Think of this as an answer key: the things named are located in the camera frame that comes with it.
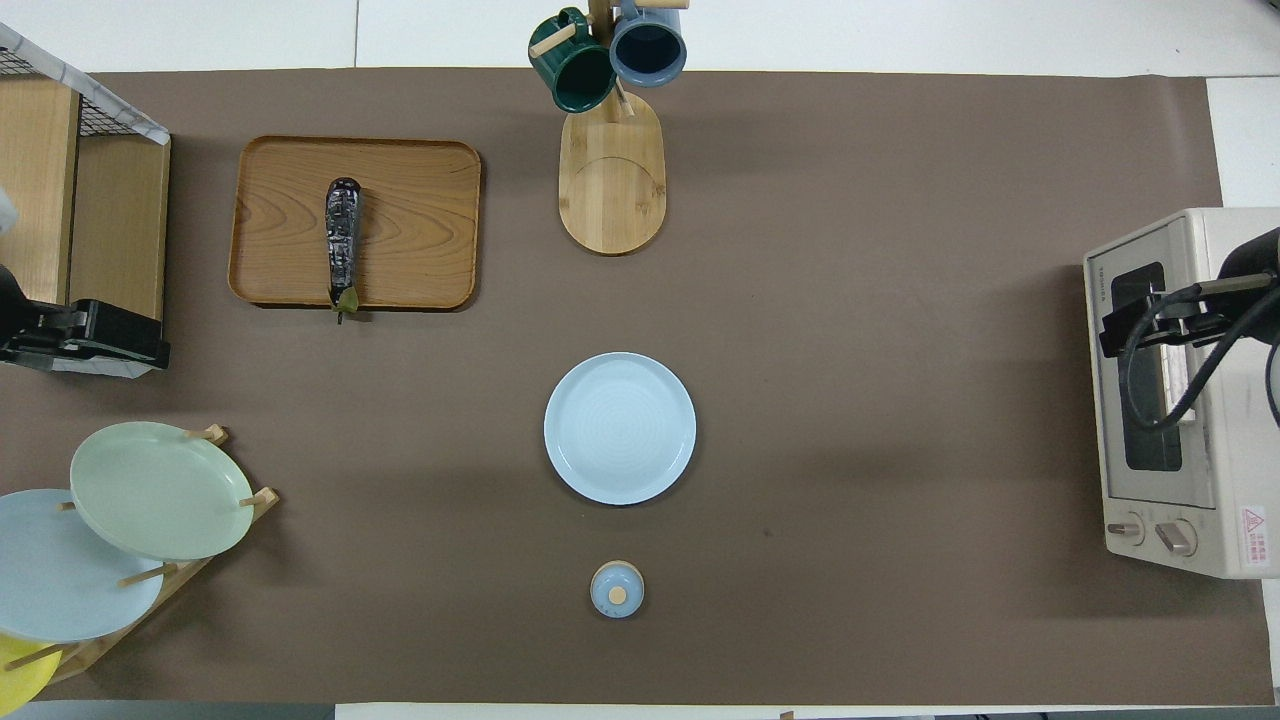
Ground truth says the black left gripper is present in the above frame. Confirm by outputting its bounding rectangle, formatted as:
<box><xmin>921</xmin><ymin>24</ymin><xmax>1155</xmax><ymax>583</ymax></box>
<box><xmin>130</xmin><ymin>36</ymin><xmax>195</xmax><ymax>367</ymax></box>
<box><xmin>0</xmin><ymin>299</ymin><xmax>171</xmax><ymax>366</ymax></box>

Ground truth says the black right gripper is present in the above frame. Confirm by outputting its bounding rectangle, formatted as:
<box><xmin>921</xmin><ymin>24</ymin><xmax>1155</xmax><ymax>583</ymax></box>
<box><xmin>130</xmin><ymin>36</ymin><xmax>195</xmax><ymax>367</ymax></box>
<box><xmin>1100</xmin><ymin>288</ymin><xmax>1233</xmax><ymax>359</ymax></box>

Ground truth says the beige toaster oven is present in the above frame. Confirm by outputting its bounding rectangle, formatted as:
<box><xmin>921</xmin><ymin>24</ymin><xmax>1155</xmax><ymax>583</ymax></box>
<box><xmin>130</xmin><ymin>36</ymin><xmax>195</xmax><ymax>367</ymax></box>
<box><xmin>1083</xmin><ymin>207</ymin><xmax>1280</xmax><ymax>579</ymax></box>

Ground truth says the dark purple eggplant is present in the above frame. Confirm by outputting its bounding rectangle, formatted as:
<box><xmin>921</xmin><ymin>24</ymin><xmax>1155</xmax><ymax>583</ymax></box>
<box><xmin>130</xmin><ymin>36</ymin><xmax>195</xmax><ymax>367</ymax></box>
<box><xmin>325</xmin><ymin>177</ymin><xmax>364</xmax><ymax>324</ymax></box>

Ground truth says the light blue round plate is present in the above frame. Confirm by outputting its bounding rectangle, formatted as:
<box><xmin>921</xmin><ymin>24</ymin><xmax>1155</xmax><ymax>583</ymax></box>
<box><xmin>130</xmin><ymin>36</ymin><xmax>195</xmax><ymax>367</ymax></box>
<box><xmin>544</xmin><ymin>351</ymin><xmax>698</xmax><ymax>507</ymax></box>

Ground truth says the two-tier wooden shelf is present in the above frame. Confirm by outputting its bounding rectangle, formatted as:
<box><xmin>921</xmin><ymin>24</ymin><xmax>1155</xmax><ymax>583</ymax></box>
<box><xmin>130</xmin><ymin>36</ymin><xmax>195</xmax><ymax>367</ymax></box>
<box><xmin>0</xmin><ymin>75</ymin><xmax>171</xmax><ymax>323</ymax></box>

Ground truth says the pale green plate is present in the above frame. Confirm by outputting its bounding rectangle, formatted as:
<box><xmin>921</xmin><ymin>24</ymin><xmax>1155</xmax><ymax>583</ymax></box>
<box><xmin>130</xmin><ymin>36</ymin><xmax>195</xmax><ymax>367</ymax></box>
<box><xmin>69</xmin><ymin>421</ymin><xmax>255</xmax><ymax>562</ymax></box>

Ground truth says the wooden plate rack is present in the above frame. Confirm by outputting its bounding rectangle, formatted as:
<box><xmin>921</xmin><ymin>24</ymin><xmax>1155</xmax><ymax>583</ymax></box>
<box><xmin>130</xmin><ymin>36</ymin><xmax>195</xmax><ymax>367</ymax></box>
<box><xmin>5</xmin><ymin>425</ymin><xmax>281</xmax><ymax>686</ymax></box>

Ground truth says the light blue racked plate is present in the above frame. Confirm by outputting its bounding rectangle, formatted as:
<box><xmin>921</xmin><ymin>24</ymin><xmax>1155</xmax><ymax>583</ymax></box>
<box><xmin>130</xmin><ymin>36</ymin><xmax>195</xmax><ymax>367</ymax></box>
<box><xmin>0</xmin><ymin>488</ymin><xmax>166</xmax><ymax>644</ymax></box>

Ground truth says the brown table mat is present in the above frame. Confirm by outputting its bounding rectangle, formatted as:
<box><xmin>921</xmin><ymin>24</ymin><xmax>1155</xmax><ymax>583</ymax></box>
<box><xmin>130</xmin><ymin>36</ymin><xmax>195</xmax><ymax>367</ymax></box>
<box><xmin>0</xmin><ymin>68</ymin><xmax>1276</xmax><ymax>706</ymax></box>

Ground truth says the rectangular wooden tray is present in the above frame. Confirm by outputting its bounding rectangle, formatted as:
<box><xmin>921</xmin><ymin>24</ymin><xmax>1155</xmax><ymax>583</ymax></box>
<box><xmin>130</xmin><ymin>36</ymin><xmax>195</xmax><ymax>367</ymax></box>
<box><xmin>228</xmin><ymin>135</ymin><xmax>483</xmax><ymax>311</ymax></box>

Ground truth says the yellow plate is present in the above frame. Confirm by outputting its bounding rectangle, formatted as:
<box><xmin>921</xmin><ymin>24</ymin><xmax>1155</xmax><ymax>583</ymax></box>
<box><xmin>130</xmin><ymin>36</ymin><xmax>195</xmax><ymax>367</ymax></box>
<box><xmin>0</xmin><ymin>632</ymin><xmax>63</xmax><ymax>716</ymax></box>

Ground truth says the wooden mug tree stand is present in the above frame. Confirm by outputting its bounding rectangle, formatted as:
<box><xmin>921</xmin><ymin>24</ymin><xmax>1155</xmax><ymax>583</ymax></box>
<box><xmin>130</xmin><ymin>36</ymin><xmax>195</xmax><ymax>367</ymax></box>
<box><xmin>528</xmin><ymin>0</ymin><xmax>691</xmax><ymax>256</ymax></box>

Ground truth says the dark green mug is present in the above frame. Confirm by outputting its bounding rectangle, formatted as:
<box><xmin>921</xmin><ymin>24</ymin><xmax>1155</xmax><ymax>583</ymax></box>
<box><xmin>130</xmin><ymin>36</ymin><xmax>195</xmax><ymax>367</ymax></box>
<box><xmin>528</xmin><ymin>8</ymin><xmax>618</xmax><ymax>114</ymax></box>

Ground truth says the blue mug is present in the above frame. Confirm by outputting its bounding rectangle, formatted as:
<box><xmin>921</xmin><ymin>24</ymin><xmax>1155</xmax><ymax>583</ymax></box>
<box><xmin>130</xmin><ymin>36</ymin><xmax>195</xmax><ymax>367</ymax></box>
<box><xmin>608</xmin><ymin>0</ymin><xmax>689</xmax><ymax>88</ymax></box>

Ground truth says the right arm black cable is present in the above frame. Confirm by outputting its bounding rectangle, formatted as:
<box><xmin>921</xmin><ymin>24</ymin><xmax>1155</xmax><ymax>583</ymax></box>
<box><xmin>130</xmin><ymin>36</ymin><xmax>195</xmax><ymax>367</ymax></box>
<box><xmin>1118</xmin><ymin>275</ymin><xmax>1280</xmax><ymax>433</ymax></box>

